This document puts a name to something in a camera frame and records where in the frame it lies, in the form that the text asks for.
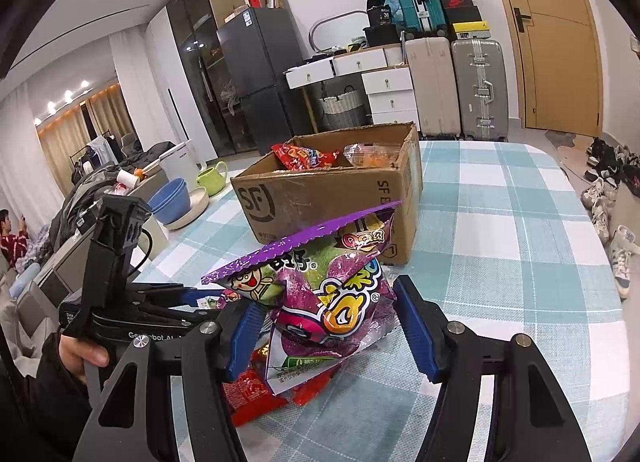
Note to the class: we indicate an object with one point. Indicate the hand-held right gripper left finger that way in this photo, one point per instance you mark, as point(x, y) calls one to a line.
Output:
point(241, 337)

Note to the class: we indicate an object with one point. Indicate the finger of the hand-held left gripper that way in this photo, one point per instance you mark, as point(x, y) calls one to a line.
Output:
point(180, 314)
point(165, 293)

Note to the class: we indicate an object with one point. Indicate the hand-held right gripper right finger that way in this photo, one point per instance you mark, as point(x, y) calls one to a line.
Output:
point(420, 337)

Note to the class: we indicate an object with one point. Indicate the red white noodle snack packet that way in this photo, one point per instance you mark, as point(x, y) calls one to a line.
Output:
point(250, 392)

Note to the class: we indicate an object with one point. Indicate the purple assorted candy bag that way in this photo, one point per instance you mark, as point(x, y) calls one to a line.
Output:
point(325, 302)

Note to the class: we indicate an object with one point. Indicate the brown cardboard box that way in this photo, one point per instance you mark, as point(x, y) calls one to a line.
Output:
point(325, 197)

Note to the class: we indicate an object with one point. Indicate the orange snack packet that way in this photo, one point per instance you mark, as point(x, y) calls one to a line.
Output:
point(372, 156)

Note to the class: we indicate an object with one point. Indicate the red triangular snack packet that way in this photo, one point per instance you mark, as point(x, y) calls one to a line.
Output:
point(300, 156)

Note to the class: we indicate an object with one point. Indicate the person's left forearm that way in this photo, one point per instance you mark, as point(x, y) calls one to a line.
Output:
point(40, 412)

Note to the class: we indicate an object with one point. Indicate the person's left hand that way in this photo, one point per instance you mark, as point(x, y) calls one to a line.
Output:
point(75, 354)

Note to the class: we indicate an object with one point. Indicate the pile of dark clothes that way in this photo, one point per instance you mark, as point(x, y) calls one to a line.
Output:
point(85, 197)

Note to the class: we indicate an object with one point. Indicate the blue plastic bowl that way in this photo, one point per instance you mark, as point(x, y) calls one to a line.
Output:
point(175, 214)
point(167, 194)

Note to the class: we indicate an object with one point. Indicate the white paper cup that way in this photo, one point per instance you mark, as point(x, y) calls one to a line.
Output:
point(125, 177)

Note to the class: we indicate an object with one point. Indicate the beige shallow bowl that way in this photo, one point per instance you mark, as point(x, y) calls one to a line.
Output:
point(197, 209)

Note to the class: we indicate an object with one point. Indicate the green watering cup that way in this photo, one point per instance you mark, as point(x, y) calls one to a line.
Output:
point(212, 181)

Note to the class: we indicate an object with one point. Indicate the white electric kettle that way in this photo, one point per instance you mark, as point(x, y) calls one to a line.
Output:
point(182, 161)

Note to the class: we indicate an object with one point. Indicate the beige curtain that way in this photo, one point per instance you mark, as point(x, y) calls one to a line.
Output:
point(65, 141)

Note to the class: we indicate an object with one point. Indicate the dark glass display cabinet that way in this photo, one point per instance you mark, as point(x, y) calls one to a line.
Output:
point(200, 66)

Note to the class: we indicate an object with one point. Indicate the dark grey refrigerator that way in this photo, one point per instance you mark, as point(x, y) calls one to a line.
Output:
point(265, 81)

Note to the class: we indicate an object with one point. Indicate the collection of shoes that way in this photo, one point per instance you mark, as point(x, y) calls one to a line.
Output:
point(607, 192)

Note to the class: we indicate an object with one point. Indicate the woven laundry basket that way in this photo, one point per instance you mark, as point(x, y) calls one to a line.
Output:
point(342, 111)

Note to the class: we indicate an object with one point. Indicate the grey floor cloth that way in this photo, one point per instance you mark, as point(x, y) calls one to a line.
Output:
point(560, 138)

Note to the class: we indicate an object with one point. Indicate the white desk with drawers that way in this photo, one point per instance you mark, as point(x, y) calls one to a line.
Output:
point(392, 91)

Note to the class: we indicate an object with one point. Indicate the beige suitcase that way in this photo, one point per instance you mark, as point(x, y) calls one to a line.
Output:
point(432, 89)

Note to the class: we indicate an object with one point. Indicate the silver suitcase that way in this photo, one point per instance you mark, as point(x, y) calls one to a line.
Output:
point(480, 91)

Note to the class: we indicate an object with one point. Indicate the flat cardboard box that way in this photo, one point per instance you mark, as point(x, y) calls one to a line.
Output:
point(236, 15)

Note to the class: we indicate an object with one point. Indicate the arched mirror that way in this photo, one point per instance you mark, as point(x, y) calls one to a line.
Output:
point(316, 29)

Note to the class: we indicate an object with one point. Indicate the yellow black shoe box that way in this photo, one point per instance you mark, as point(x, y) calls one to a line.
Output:
point(471, 31)

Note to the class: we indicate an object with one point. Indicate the plain black shoe box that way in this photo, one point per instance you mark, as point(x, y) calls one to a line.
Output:
point(464, 16)

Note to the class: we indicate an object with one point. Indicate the wooden door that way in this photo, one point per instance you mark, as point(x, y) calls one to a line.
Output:
point(555, 41)

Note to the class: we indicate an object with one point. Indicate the black printed box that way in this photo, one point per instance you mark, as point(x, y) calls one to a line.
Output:
point(381, 11)

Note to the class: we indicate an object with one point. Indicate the blue plastic bag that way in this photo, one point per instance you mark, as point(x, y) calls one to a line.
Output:
point(397, 6)

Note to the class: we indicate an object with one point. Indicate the black shoe box red logo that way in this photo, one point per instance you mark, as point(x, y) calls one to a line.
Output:
point(457, 2)

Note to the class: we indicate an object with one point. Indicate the white light switch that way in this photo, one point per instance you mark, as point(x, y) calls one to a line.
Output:
point(635, 45)

